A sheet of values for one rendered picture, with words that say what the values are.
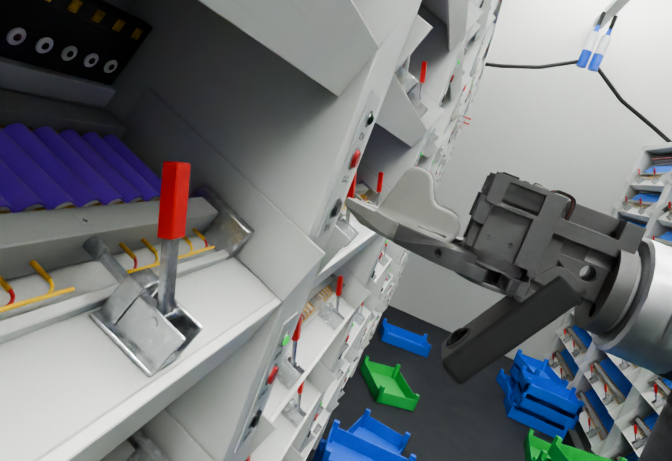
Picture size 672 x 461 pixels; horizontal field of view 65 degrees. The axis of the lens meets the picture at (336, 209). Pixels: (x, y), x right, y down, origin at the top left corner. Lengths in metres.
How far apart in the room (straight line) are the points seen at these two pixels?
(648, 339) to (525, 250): 0.10
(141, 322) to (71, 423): 0.06
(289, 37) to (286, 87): 0.15
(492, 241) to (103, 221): 0.26
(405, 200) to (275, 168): 0.10
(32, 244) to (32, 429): 0.07
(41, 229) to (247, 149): 0.19
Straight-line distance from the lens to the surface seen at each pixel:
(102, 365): 0.25
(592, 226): 0.44
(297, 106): 0.40
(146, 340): 0.26
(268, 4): 0.23
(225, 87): 0.42
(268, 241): 0.40
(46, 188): 0.30
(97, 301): 0.27
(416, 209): 0.41
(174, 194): 0.25
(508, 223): 0.40
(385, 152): 1.09
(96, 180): 0.33
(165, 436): 0.49
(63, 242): 0.26
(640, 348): 0.43
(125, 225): 0.30
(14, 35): 0.35
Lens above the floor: 1.08
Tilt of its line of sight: 8 degrees down
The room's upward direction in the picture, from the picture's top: 21 degrees clockwise
